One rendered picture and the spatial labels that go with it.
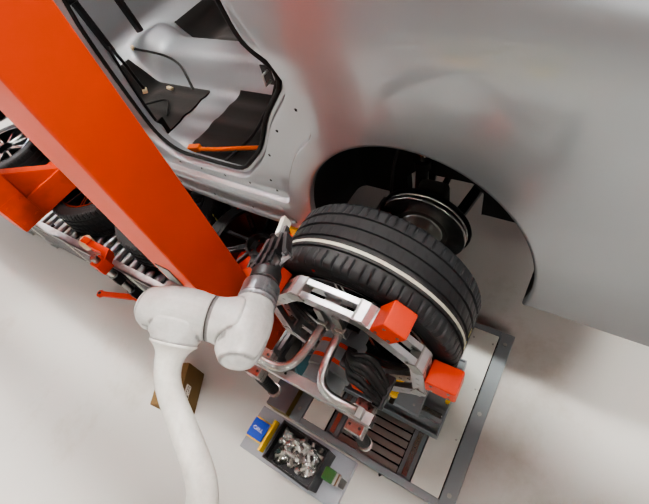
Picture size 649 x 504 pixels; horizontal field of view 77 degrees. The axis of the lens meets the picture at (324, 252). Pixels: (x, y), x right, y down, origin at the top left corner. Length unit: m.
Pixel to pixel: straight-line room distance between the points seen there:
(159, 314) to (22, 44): 0.53
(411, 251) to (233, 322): 0.51
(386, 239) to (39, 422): 2.42
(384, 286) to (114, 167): 0.68
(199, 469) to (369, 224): 0.70
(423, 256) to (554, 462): 1.26
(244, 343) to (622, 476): 1.71
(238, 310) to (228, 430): 1.49
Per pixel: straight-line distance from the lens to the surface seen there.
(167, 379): 0.94
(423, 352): 1.15
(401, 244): 1.11
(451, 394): 1.22
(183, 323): 0.89
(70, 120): 0.95
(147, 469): 2.49
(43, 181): 3.15
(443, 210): 1.40
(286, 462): 1.60
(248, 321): 0.86
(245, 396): 2.33
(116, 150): 1.01
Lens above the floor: 2.05
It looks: 52 degrees down
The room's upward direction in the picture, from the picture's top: 21 degrees counter-clockwise
